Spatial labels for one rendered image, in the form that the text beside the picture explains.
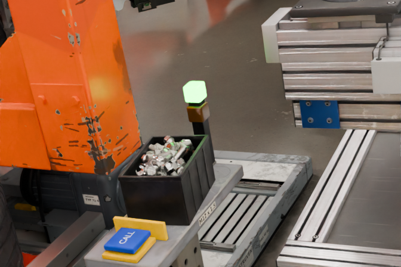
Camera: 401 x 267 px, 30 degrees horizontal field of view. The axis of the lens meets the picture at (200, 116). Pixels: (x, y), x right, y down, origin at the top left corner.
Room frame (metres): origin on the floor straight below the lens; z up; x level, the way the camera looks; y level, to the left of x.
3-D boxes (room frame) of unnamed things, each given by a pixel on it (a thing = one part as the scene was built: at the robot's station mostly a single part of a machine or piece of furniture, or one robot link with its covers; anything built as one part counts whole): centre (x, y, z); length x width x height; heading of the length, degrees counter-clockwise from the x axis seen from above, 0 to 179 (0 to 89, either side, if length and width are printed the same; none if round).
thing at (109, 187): (1.92, 0.40, 0.26); 0.42 x 0.18 x 0.35; 60
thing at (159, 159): (1.46, 0.09, 0.51); 0.20 x 0.14 x 0.13; 159
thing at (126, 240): (1.29, 0.18, 0.47); 0.07 x 0.07 x 0.02; 60
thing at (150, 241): (1.29, 0.18, 0.46); 0.08 x 0.08 x 0.01; 60
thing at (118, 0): (1.96, 0.17, 0.81); 0.09 x 0.03 x 0.06; 117
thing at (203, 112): (1.61, 0.00, 0.59); 0.04 x 0.04 x 0.04; 60
